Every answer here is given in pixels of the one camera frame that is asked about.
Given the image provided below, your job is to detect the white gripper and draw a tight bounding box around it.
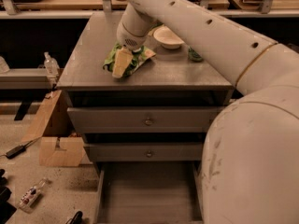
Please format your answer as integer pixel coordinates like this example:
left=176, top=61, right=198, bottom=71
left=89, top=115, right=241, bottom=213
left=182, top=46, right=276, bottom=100
left=112, top=4, right=156, bottom=78

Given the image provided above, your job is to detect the green rice chip bag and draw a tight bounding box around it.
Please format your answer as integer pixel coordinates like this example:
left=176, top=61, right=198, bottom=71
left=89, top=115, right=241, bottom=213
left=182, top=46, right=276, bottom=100
left=103, top=43, right=156, bottom=78

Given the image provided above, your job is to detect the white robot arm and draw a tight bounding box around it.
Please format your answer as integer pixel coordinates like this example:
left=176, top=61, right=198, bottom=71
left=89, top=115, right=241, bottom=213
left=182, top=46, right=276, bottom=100
left=117, top=0, right=299, bottom=224

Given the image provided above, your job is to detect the grey drawer cabinet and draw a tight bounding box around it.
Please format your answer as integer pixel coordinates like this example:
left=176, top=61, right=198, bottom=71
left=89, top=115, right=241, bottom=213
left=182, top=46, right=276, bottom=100
left=56, top=10, right=235, bottom=224

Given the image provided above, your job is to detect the grey top drawer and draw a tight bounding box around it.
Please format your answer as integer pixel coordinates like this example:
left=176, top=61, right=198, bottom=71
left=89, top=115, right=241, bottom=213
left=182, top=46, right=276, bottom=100
left=67, top=107, right=221, bottom=133

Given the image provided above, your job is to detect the grey middle drawer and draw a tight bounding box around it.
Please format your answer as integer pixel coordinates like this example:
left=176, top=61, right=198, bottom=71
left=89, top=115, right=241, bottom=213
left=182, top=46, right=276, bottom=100
left=84, top=142, right=203, bottom=162

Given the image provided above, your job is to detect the open grey bottom drawer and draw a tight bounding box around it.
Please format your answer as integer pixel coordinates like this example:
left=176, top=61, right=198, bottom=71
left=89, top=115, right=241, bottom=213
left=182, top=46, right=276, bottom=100
left=93, top=161, right=203, bottom=224

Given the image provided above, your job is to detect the white ceramic bowl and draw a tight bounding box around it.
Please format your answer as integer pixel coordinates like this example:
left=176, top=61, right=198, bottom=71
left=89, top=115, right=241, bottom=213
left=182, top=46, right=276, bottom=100
left=153, top=26, right=184, bottom=49

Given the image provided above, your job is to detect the green soda can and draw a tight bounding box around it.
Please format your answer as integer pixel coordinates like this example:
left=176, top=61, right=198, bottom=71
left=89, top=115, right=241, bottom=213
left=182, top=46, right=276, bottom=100
left=188, top=48, right=204, bottom=63

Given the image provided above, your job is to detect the clear plastic bottle standing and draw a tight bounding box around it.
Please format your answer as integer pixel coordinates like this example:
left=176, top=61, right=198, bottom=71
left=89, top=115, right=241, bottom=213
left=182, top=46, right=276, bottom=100
left=44, top=52, right=60, bottom=77

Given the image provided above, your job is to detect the cardboard box left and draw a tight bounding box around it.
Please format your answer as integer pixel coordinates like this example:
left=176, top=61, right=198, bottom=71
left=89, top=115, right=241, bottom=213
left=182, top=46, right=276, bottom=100
left=22, top=91, right=90, bottom=167

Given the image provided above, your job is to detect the grey bench shelf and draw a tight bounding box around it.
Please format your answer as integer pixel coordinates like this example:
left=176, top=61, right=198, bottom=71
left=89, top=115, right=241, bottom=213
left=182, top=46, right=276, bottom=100
left=0, top=68, right=53, bottom=90

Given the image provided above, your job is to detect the black power adapter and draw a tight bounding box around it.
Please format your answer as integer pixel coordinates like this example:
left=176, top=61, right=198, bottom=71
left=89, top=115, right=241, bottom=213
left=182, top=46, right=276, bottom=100
left=6, top=145, right=25, bottom=160

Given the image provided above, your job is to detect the plastic bottle on floor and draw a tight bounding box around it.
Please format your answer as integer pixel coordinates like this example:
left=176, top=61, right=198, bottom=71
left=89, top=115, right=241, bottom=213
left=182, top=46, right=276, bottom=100
left=18, top=177, right=50, bottom=213

